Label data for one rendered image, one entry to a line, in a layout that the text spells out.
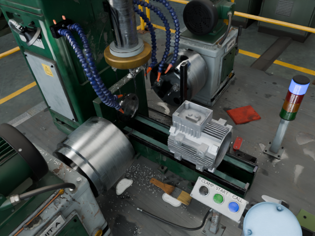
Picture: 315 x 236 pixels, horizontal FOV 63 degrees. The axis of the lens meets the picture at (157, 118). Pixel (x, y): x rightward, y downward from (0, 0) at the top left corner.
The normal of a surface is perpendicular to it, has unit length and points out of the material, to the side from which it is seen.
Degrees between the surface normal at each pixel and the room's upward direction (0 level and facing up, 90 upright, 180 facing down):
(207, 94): 90
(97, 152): 36
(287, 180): 0
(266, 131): 0
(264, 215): 31
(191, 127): 90
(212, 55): 90
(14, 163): 61
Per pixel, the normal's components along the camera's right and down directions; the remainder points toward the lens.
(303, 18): -0.65, 0.55
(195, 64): 0.51, -0.29
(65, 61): 0.82, 0.36
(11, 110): -0.06, -0.73
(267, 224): -0.34, -0.33
